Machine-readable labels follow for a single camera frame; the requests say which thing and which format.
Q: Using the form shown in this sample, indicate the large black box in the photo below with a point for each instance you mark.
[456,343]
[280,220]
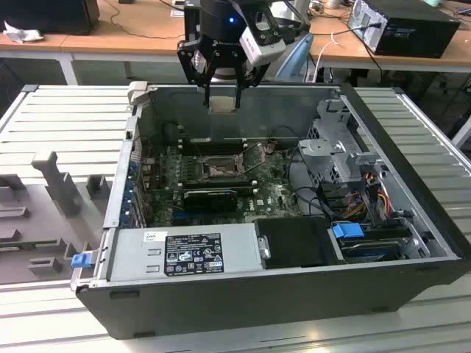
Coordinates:
[48,16]

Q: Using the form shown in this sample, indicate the CPU with silver top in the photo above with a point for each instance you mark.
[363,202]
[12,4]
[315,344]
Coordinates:
[222,104]

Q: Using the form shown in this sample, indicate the blue case latch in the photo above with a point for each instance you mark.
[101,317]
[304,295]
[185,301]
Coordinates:
[80,260]

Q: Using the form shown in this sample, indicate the green RAM stick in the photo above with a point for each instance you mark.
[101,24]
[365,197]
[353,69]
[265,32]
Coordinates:
[14,246]

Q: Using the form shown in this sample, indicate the silver metal drive cage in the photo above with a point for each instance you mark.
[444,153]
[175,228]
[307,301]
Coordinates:
[324,150]

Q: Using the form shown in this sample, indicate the small black box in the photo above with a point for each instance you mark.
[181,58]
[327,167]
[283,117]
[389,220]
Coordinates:
[189,25]

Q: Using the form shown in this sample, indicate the metal locking lever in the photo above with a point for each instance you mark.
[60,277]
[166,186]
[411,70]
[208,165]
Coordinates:
[198,150]

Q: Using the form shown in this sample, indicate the wooden desk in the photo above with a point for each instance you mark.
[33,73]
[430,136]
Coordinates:
[92,44]
[346,51]

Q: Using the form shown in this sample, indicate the black open PC case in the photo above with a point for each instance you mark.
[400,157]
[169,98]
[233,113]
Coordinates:
[239,309]

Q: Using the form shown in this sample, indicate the grey power supply unit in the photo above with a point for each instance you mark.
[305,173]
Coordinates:
[129,257]

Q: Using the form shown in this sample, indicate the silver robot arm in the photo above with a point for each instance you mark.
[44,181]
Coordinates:
[294,11]

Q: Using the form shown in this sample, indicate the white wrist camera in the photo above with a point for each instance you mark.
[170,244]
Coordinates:
[263,44]

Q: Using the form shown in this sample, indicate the crumpled white paper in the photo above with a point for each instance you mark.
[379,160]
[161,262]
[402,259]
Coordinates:
[22,34]

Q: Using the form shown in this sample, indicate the black graphics card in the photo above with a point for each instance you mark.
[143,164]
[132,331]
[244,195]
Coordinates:
[209,201]

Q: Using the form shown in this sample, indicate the grey parts rack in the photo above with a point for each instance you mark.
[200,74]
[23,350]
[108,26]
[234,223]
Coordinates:
[37,213]

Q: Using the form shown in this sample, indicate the black desktop computer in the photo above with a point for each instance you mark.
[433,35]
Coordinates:
[416,36]

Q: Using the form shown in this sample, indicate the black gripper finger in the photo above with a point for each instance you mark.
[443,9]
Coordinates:
[189,62]
[241,81]

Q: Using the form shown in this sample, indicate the hard disk in blue carrier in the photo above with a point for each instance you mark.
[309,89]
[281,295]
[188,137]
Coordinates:
[347,233]

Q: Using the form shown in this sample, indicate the black plastic cover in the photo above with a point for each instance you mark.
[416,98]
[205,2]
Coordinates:
[294,242]

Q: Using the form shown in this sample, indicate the grey plastic case latch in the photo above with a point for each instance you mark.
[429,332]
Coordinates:
[137,92]

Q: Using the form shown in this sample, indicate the green motherboard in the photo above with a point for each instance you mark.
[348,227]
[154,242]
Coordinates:
[268,206]

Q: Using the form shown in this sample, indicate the CPU socket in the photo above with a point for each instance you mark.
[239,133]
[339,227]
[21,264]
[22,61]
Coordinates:
[217,170]

